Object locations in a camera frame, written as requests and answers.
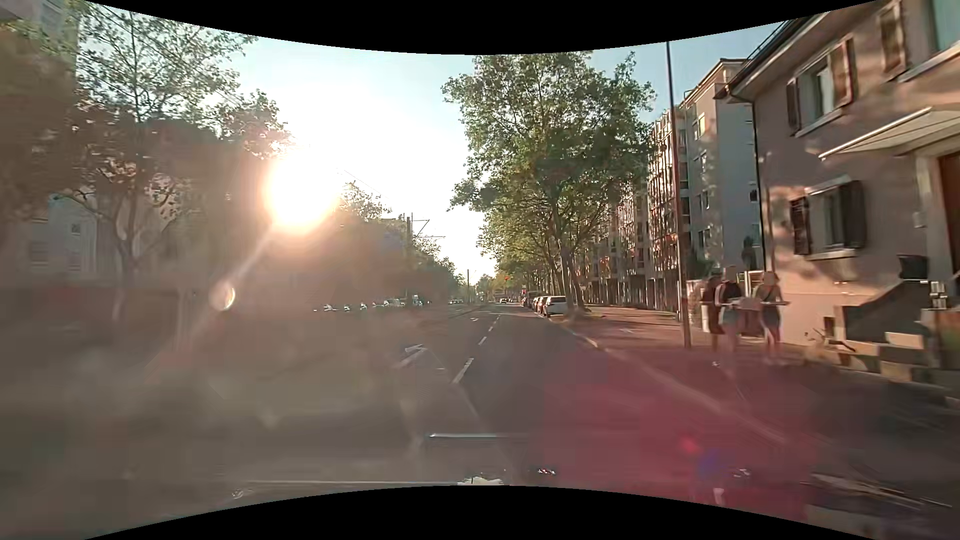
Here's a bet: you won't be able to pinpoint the row of parked cars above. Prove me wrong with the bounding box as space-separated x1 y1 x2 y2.
521 290 570 318

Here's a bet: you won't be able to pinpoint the person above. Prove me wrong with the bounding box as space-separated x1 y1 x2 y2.
753 270 790 366
700 268 726 352
716 265 747 357

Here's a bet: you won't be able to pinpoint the row of apartment buildings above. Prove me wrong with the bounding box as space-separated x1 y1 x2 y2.
577 58 765 312

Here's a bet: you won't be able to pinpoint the row of vehicles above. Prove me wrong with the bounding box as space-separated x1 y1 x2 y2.
313 295 432 313

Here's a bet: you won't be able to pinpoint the pale building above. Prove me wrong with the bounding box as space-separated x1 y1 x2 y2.
0 0 181 286

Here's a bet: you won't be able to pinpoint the tall tree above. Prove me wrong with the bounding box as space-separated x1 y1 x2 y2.
0 0 290 324

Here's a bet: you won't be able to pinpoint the row of trees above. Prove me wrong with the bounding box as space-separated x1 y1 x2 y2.
442 51 657 315
330 183 470 305

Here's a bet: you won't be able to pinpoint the overhead wires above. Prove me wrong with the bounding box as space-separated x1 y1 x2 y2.
337 168 451 241

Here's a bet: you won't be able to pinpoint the beige house with shutters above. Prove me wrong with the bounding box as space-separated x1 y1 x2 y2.
723 0 960 410

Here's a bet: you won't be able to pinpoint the tall lamp post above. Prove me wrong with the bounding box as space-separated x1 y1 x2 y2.
663 41 693 351

